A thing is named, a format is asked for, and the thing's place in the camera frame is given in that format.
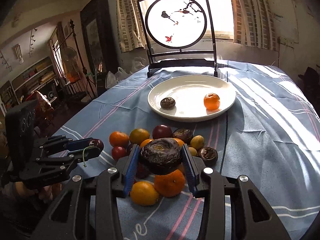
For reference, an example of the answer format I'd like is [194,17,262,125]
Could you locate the small tangerine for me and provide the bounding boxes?
[109,131,130,148]

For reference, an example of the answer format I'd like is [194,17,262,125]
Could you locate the red cherry tomato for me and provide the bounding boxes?
[111,146,126,161]

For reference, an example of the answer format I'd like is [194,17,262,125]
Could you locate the brown mangosteen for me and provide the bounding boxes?
[197,147,218,166]

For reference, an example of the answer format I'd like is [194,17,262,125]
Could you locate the yellow orange tomato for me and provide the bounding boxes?
[130,181,160,206]

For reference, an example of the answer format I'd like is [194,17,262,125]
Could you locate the large orange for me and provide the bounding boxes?
[154,170,185,198]
[203,93,220,111]

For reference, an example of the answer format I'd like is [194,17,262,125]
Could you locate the dark wrinkled passion fruit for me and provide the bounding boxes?
[139,138,182,176]

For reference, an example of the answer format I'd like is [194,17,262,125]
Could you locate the dark red plum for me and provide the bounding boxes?
[152,124,172,139]

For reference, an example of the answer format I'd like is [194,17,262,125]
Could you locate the small dark passion fruit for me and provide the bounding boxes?
[160,97,176,109]

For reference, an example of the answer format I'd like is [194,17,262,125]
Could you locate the person's left hand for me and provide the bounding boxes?
[14,182,62,201]

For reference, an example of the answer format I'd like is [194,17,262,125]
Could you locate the plastic bags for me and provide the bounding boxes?
[105,57,146,89]

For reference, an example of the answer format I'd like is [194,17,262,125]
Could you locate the blue striped tablecloth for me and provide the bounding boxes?
[57,60,319,239]

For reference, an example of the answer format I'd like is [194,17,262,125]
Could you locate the left striped curtain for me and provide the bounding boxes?
[116,0,146,53]

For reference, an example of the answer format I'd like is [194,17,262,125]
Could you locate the striped curtain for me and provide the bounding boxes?
[116,0,146,53]
[231,0,277,51]

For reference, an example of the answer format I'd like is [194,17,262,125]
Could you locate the dark framed mirror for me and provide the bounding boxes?
[80,0,119,80]

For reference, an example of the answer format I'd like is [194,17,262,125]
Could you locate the white oval plate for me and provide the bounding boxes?
[148,75,236,122]

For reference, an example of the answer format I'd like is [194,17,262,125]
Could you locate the round painted table screen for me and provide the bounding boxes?
[137,0,218,77]

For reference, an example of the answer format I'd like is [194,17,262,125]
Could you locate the right striped curtain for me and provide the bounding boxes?
[231,0,277,51]

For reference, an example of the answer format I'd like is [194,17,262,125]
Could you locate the black cable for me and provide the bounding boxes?
[223,71,230,160]

